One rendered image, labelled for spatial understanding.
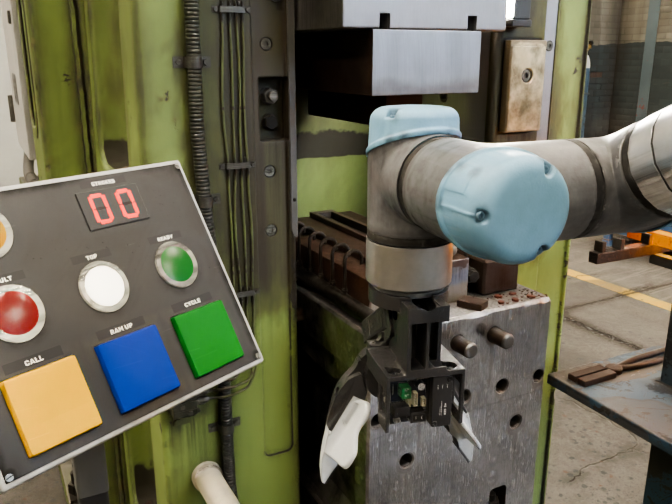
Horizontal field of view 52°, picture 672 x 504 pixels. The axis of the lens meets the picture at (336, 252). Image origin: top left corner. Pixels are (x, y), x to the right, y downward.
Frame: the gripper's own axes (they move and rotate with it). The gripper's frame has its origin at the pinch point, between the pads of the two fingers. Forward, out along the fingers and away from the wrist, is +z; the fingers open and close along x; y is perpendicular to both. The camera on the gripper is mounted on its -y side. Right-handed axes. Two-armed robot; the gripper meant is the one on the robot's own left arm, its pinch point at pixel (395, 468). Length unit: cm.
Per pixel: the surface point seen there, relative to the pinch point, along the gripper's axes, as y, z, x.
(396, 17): -44, -45, 14
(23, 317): -11.2, -15.0, -34.5
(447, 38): -47, -42, 23
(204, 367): -17.1, -5.0, -17.4
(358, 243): -62, -6, 14
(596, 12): -804, -94, 553
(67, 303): -14.6, -14.9, -30.9
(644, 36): -776, -63, 610
